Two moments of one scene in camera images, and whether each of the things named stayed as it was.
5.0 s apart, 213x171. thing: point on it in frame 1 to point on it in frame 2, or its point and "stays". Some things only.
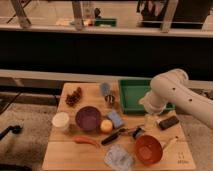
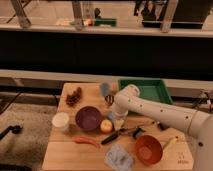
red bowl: x=148 y=149 stays
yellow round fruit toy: x=106 y=125 stays
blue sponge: x=115 y=119 stays
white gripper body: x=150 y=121 to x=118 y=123
